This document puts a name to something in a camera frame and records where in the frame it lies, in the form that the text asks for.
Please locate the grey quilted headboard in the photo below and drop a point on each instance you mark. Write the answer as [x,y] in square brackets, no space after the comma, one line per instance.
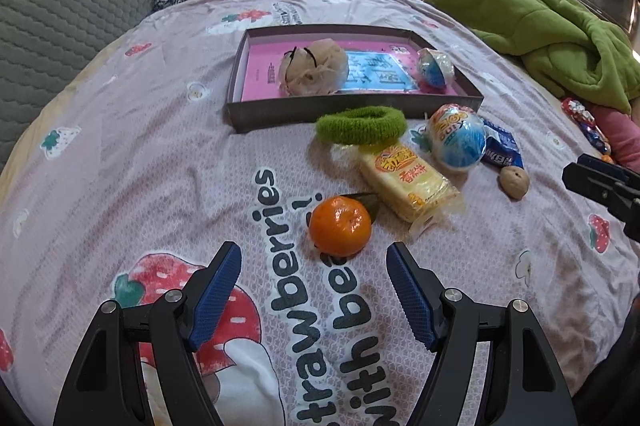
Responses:
[75,6]

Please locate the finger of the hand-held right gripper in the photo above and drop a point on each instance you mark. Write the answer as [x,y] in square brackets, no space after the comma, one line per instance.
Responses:
[605,167]
[595,186]

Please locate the tangerine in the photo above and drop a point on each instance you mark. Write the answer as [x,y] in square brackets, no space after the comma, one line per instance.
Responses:
[340,226]

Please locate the yellow cracker packet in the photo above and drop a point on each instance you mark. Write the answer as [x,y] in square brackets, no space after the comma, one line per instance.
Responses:
[410,181]

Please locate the grey cardboard box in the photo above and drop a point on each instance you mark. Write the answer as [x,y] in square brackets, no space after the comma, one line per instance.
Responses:
[270,113]

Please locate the green fuzzy hair scrunchie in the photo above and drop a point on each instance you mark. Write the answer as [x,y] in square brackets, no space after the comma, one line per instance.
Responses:
[350,128]

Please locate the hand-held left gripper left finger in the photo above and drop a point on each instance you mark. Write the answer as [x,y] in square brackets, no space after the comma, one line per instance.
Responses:
[220,291]

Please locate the strawberry printed bedsheet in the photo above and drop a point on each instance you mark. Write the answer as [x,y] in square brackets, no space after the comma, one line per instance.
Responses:
[150,156]

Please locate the beige mesh pouch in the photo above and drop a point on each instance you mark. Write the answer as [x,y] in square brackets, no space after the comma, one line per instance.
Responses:
[320,66]

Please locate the small blue white egg toy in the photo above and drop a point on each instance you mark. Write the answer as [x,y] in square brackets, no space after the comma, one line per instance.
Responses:
[434,71]

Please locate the blue snack packet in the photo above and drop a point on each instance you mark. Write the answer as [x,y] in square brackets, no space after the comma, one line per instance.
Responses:
[505,148]

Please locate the pink cloth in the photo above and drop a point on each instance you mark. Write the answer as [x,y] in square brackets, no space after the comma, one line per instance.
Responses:
[620,131]

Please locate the blue red candy packet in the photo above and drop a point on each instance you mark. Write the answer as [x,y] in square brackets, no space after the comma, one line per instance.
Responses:
[596,138]

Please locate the green fleece blanket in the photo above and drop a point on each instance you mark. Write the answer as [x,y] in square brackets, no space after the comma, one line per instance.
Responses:
[525,16]

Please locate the red white candy packet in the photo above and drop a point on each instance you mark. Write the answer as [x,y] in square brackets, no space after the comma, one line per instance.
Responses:
[577,111]

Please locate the large blue white egg toy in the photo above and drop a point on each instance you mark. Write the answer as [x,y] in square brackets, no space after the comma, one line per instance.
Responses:
[457,141]

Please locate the pink book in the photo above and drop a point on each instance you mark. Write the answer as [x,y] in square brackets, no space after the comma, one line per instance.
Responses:
[260,71]

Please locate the walnut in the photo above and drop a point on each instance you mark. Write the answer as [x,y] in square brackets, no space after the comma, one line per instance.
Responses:
[514,183]

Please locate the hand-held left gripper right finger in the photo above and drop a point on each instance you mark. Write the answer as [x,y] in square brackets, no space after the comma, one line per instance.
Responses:
[407,291]

